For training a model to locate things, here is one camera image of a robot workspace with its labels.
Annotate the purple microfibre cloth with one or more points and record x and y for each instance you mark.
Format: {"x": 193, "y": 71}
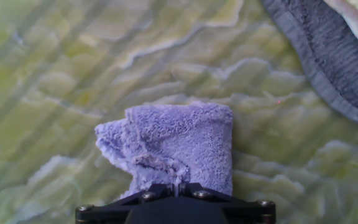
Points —
{"x": 182, "y": 143}

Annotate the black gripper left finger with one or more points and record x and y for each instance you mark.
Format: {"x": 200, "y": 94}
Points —
{"x": 104, "y": 214}

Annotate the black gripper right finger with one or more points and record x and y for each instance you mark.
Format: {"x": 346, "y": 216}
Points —
{"x": 250, "y": 213}

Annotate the dark grey towel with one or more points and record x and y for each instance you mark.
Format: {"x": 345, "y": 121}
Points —
{"x": 331, "y": 53}

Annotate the green marble pattern mat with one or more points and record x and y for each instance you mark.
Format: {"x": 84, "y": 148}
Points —
{"x": 73, "y": 93}

